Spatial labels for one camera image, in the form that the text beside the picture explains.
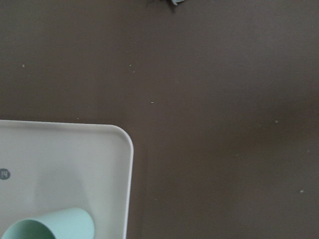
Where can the green cup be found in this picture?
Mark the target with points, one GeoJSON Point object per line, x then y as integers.
{"type": "Point", "coordinates": [71, 223]}

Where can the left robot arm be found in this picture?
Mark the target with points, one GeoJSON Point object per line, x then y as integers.
{"type": "Point", "coordinates": [170, 3]}

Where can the cream rabbit tray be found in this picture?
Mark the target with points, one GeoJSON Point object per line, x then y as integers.
{"type": "Point", "coordinates": [50, 166]}

